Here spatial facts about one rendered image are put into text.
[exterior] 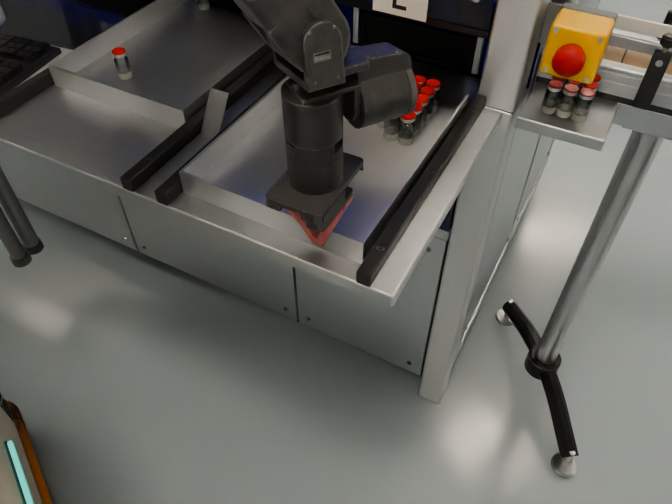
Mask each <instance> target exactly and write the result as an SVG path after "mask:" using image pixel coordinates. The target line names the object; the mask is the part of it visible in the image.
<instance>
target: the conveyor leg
mask: <svg viewBox="0 0 672 504"><path fill-rule="evenodd" d="M621 127H623V128H626V129H630V130H632V132H631V135H630V137H629V139H628V142H627V144H626V146H625V148H624V151H623V153H622V155H621V158H620V160H619V162H618V164H617V167H616V169H615V171H614V174H613V176H612V178H611V180H610V183H609V185H608V187H607V189H606V192H605V194H604V196H603V199H602V201H601V203H600V205H599V208H598V210H597V212H596V215H595V217H594V219H593V221H592V224H591V226H590V228H589V231H588V233H587V235H586V237H585V240H584V242H583V244H582V247H581V249H580V251H579V253H578V256H577V258H576V260H575V263H574V265H573V267H572V269H571V272H570V274H569V276H568V279H567V281H566V283H565V285H564V288H563V290H562V292H561V295H560V297H559V299H558V301H557V304H556V306H555V308H554V310H553V313H552V315H551V317H550V320H549V322H548V324H547V326H546V329H545V331H544V333H543V336H542V338H541V340H540V342H539V345H538V347H537V349H536V352H535V356H536V358H537V360H538V361H539V362H541V363H543V364H552V363H554V362H555V360H556V358H557V356H558V354H559V352H560V350H561V348H562V346H563V344H564V342H565V340H566V338H567V336H568V334H569V332H570V330H571V327H572V325H573V323H574V321H575V319H576V317H577V315H578V313H579V311H580V309H581V307H582V305H583V303H584V301H585V299H586V297H587V295H588V293H589V291H590V289H591V287H592V285H593V283H594V281H595V279H596V277H597V275H598V273H599V270H600V268H601V266H602V264H603V262H604V260H605V258H606V256H607V254H608V252H609V250H610V248H611V246H612V244H613V242H614V240H615V238H616V236H617V234H618V232H619V230H620V228H621V226H622V224H623V222H624V220H625V218H626V215H627V213H628V211H629V209H630V207H631V205H632V203H633V201H634V199H635V197H636V195H637V193H638V191H639V189H640V187H641V185H642V183H643V181H644V179H645V177H646V175H647V173H648V171H649V169H650V167H651V165H652V163H653V161H654V158H655V156H656V154H657V152H658V150H659V148H660V146H661V144H662V142H663V140H664V139H667V140H671V141H672V139H669V138H666V137H662V136H658V135H654V134H651V133H647V132H643V131H640V130H636V129H632V128H628V127H625V126H621Z"/></svg>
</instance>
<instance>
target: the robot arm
mask: <svg viewBox="0 0 672 504"><path fill-rule="evenodd" d="M233 1H234V2H235V3H236V4H237V5H238V7H239V8H240V9H241V10H242V11H243V13H242V15H243V16H244V17H245V18H246V19H247V21H248V22H249V23H250V24H251V25H252V27H253V28H254V29H255V30H256V32H257V33H258V34H259V35H260V36H261V38H262V39H263V40H264V41H265V42H266V44H267V45H268V46H269V47H270V48H272V51H273V57H274V64H275V65H276V66H277V67H278V68H279V69H280V70H282V71H283V72H284V73H285V74H286V75H288V76H289V77H290V79H288V80H286V82H285V83H284V84H283V85H282V87H281V98H282V110H283V121H284V133H285V145H286V157H287V169H288V170H287V171H286V172H285V173H284V174H283V175H282V176H281V177H280V178H279V179H278V181H277V182H276V183H275V184H274V185H273V186H272V187H271V188H270V189H269V190H268V191H267V193H266V194H265V199H266V206H267V207H269V208H271V209H274V210H277V211H279V212H280V211H281V210H282V209H283V208H284V209H286V210H287V211H288V212H289V213H290V214H291V215H292V216H293V217H294V218H295V220H296V221H297V222H298V223H299V224H300V225H301V226H302V228H303V230H304V231H305V233H306V234H307V236H308V237H309V239H310V240H311V242H312V243H313V244H316V245H318V246H321V247H322V246H324V244H325V243H326V241H327V239H328V238H329V236H330V234H331V233H332V231H333V229H334V228H335V226H336V224H337V223H338V221H339V220H340V218H341V216H342V215H343V213H344V212H345V210H346V208H347V207H348V205H349V204H350V202H351V200H352V199H353V189H352V188H351V187H349V186H348V184H349V183H350V182H351V181H352V179H353V178H354V177H355V176H356V174H357V173H358V172H359V170H361V171H363V162H364V160H363V159H362V158H361V157H358V156H355V155H351V154H348V153H345V152H343V115H344V117H345V118H346V119H347V120H348V121H349V123H350V124H351V125H352V126H353V127H354V128H356V129H360V128H363V127H366V126H370V125H373V124H376V123H380V122H383V121H386V120H390V119H393V118H396V117H399V116H403V115H406V114H409V113H412V112H413V111H414V109H415V107H416V104H417V98H418V91H417V84H416V79H415V76H414V73H413V71H412V68H411V57H410V55H409V54H408V53H406V52H404V51H402V50H400V49H399V48H397V47H395V46H393V45H391V44H389V43H387V42H381V43H377V44H371V45H364V46H358V47H352V48H349V45H350V28H349V24H348V22H347V20H346V18H345V16H344V15H343V13H342V12H341V11H340V9H339V8H338V6H337V5H336V3H335V2H334V0H233Z"/></svg>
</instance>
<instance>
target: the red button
mask: <svg viewBox="0 0 672 504"><path fill-rule="evenodd" d="M585 61H586V55H585V52H584V51H583V49H582V48H581V47H579V46H577V45H575V44H566V45H563V46H561V47H560V48H559V49H558V50H557V51H556V52H555V54H554V56H553V58H552V68H553V70H554V71H555V72H556V73H557V74H558V75H560V76H562V77H573V76H575V75H577V74H578V73H580V71H581V70H582V68H583V66H584V64H585Z"/></svg>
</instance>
